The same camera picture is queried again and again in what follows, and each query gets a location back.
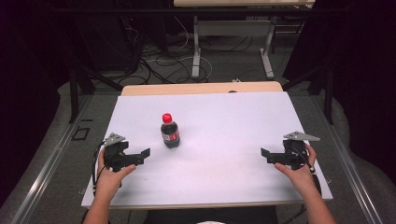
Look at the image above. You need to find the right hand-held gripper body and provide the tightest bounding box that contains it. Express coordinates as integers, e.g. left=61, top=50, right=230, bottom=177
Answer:
left=283, top=131, right=321, bottom=171

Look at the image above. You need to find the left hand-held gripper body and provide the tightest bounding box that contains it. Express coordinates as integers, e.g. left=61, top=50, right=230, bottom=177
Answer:
left=103, top=133, right=130, bottom=173

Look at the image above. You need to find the cola bottle with red label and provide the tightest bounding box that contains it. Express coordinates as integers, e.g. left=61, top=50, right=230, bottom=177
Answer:
left=160, top=113, right=181, bottom=149

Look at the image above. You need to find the person's right hand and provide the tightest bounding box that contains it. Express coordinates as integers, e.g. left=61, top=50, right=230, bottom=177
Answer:
left=274, top=144, right=318, bottom=197

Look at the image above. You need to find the person's left hand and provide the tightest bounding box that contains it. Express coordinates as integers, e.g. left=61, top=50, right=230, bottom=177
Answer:
left=94, top=150, right=137, bottom=200

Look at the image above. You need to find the white board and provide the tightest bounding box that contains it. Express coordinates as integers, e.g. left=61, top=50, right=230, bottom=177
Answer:
left=81, top=91, right=333, bottom=209

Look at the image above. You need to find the black metal stand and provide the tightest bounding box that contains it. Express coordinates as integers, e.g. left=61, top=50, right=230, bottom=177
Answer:
left=68, top=64, right=124, bottom=124
left=281, top=63, right=335, bottom=125

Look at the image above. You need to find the wooden table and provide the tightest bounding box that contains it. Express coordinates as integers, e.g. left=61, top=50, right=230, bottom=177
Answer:
left=120, top=81, right=284, bottom=97

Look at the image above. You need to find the person's dark clothing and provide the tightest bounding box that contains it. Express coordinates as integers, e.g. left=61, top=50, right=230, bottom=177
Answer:
left=145, top=205, right=278, bottom=224

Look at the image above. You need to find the dark curtain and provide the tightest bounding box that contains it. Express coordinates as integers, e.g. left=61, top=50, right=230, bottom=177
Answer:
left=0, top=0, right=76, bottom=208
left=283, top=0, right=396, bottom=176

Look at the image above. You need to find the background desk with white legs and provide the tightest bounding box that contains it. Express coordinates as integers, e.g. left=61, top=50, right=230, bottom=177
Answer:
left=173, top=0, right=316, bottom=80

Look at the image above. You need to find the right hand-held gripper cable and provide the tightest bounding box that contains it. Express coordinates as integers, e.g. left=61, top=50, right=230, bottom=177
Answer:
left=290, top=145, right=322, bottom=195

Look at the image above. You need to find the hand-held gripper cable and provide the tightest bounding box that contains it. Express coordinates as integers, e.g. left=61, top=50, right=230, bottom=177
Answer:
left=91, top=140, right=106, bottom=191
left=290, top=145, right=322, bottom=195

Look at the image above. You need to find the left hand-held gripper cable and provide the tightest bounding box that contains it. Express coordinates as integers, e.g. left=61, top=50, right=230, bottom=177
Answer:
left=91, top=140, right=106, bottom=191

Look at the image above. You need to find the aluminium floor rail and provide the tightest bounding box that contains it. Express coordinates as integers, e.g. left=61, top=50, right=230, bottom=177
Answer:
left=10, top=94, right=94, bottom=224
left=311, top=92, right=385, bottom=224

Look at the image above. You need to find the black floor cable bundle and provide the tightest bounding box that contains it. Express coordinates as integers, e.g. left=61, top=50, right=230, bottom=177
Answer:
left=120, top=17, right=253, bottom=86

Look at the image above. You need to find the white floor cable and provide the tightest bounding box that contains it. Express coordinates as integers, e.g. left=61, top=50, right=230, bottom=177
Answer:
left=145, top=15, right=214, bottom=82

